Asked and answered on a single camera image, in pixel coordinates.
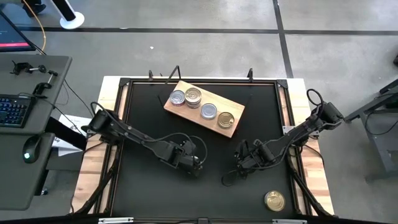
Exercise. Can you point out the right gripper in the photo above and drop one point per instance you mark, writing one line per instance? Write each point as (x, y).
(262, 152)

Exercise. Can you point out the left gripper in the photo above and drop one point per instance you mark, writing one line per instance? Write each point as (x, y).
(171, 155)

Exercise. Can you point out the green label can gold lid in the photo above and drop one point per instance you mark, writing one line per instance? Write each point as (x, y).
(275, 201)
(225, 120)

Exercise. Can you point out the green label can silver lid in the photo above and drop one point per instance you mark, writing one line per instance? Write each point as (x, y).
(208, 111)

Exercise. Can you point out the red label can silver lid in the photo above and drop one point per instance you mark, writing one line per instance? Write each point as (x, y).
(177, 97)

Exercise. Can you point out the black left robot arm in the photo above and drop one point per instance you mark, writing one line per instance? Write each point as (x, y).
(130, 135)

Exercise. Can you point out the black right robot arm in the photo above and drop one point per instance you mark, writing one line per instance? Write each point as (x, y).
(298, 133)

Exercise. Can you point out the black table mat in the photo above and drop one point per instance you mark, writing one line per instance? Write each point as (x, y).
(155, 199)

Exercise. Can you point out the silver mounting plate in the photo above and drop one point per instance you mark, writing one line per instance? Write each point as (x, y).
(288, 129)

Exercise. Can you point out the black diagonal strut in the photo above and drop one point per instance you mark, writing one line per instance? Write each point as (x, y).
(306, 189)
(99, 189)

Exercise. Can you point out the wooden cutting board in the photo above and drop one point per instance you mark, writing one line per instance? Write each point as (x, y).
(225, 104)

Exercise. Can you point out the white paper sheets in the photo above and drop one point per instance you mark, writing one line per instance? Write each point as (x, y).
(66, 146)

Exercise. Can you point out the black desk beam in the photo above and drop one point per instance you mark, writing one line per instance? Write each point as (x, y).
(65, 133)

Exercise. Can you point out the dark metal stand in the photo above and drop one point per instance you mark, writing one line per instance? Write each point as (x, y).
(382, 140)

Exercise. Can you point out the black computer mouse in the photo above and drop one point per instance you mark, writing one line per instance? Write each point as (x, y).
(31, 149)

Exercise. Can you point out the black desk clamp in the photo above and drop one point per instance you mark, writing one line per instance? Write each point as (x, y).
(20, 66)
(40, 88)

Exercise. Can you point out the grey side desk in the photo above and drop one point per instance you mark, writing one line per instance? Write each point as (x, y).
(18, 174)

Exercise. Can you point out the backlit black keyboard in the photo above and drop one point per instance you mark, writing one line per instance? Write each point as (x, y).
(14, 110)

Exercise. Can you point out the white round pole base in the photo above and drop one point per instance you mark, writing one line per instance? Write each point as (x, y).
(73, 21)

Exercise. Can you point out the black pole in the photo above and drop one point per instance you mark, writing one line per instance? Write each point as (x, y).
(63, 7)

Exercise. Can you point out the desk monitor red stripe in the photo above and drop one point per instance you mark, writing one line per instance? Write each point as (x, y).
(12, 34)

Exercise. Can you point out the person's foot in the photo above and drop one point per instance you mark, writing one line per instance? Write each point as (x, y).
(34, 7)

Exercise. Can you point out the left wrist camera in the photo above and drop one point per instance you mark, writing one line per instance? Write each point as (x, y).
(188, 146)

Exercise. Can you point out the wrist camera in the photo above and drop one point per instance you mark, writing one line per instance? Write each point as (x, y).
(188, 146)
(242, 147)

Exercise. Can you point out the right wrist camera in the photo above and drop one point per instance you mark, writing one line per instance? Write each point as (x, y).
(242, 147)

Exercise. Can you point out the silver metal bracket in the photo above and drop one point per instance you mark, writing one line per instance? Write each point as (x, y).
(289, 221)
(115, 220)

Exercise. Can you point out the black frame clamp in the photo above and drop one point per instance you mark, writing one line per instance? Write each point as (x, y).
(250, 75)
(150, 76)

